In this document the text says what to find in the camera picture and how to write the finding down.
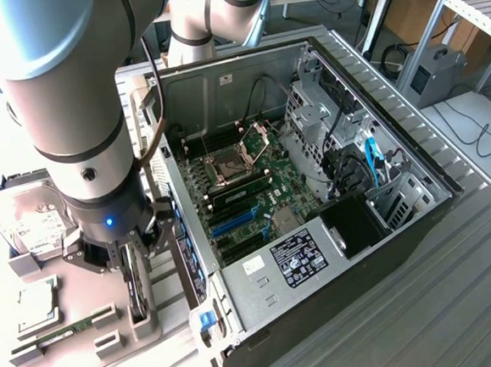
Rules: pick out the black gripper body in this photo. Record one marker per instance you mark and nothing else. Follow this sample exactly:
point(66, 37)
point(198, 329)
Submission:
point(107, 211)

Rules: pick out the graphics card with fan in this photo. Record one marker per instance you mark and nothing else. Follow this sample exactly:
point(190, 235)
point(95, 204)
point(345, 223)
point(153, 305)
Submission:
point(136, 294)

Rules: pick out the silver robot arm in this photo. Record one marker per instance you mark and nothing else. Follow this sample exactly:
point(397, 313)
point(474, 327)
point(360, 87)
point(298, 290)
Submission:
point(50, 80)

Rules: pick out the grey parts rack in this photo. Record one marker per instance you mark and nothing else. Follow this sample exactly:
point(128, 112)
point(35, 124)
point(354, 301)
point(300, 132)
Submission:
point(81, 311)

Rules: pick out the blue expansion slot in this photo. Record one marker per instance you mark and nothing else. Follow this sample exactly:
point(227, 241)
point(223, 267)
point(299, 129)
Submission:
point(232, 225)

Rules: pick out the black expansion slot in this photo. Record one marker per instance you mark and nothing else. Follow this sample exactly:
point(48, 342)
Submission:
point(242, 244)
point(230, 210)

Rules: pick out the silver CPU chip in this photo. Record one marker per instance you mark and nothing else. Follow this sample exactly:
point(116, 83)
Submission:
point(36, 306)

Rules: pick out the silver hard disk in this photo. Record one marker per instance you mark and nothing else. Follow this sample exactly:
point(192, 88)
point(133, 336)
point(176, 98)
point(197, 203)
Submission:
point(19, 227)

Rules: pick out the black installed RAM stick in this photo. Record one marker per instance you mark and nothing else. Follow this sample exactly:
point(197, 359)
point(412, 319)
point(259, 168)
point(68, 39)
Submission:
point(234, 197)

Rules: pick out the green RAM stick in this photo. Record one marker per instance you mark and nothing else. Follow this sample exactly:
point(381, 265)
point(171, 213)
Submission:
point(57, 334)

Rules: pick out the CPU socket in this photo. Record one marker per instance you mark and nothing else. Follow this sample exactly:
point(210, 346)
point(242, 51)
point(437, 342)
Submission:
point(229, 168)

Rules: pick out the thin locking lever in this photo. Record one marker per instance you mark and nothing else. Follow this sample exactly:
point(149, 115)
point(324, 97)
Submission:
point(204, 146)

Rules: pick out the blue disk caddy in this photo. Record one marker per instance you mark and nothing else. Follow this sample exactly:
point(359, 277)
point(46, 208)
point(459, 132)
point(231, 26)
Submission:
point(19, 176)

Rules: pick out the blue case latch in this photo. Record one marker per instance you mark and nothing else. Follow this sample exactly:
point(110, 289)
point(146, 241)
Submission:
point(206, 321)

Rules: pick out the silver power supply with label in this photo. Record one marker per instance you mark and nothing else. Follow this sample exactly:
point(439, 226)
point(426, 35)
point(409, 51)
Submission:
point(254, 293)

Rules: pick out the open metal socket cover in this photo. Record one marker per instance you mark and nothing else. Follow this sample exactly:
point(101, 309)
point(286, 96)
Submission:
point(255, 142)

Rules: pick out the silver chipset heatsink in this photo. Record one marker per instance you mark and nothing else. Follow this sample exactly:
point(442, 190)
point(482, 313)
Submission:
point(287, 222)

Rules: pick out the green motherboard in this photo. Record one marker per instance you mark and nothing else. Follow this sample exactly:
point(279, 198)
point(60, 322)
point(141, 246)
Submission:
point(283, 176)

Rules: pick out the silver drive cage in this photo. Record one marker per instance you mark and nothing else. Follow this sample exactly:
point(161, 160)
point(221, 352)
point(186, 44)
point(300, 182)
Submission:
point(308, 115)

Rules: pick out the open black PC case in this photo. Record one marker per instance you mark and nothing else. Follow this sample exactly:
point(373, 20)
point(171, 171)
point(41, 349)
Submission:
point(344, 303)

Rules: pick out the silver disk bay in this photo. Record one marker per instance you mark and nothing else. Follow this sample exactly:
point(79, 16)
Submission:
point(404, 196)

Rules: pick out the grey floor unit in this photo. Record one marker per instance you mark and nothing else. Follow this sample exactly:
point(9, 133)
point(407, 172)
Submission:
point(437, 79)

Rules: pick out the aluminium slatted frame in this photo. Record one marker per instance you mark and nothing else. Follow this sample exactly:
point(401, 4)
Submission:
point(483, 12)

